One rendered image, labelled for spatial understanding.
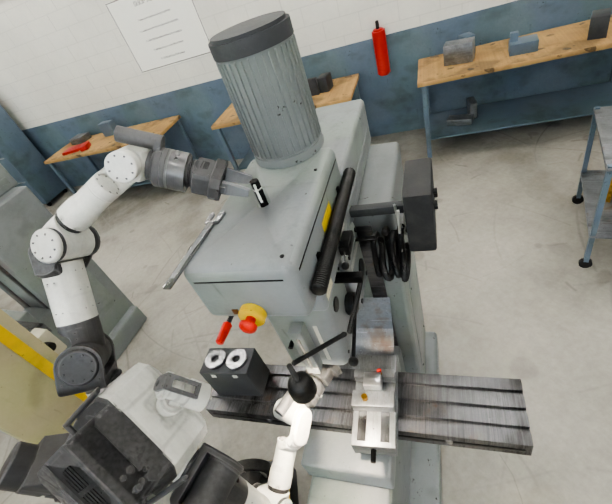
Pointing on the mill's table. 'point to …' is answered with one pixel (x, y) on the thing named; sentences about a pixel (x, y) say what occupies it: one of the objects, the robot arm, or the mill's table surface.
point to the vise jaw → (386, 400)
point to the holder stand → (235, 371)
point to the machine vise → (376, 423)
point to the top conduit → (332, 234)
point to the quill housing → (321, 329)
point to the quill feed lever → (353, 327)
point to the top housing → (268, 241)
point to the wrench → (193, 249)
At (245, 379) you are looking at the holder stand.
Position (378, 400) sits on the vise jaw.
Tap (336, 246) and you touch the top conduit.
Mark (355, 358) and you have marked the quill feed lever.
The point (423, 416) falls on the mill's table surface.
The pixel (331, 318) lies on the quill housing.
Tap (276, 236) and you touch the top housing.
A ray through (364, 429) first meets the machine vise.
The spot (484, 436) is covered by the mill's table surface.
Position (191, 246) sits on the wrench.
